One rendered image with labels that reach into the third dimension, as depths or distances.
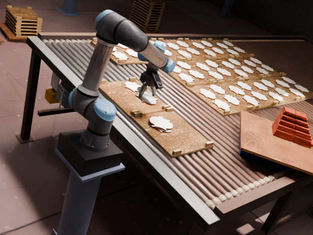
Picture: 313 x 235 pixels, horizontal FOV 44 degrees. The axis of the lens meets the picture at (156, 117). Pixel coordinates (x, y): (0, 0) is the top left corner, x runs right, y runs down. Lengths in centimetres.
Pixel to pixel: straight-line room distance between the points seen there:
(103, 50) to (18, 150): 179
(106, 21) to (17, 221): 161
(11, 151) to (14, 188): 44
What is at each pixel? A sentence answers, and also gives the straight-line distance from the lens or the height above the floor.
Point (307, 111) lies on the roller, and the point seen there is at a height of 91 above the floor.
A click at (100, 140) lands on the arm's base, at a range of 196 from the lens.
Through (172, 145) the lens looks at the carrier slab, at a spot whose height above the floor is 94.
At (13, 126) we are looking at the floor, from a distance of 377.
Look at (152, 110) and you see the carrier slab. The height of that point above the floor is 94.
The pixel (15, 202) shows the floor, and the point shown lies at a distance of 304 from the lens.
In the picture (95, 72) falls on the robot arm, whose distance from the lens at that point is 193.
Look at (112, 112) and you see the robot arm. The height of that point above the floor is 118.
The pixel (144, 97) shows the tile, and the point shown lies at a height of 106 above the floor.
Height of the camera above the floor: 214
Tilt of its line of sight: 29 degrees down
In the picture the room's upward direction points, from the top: 18 degrees clockwise
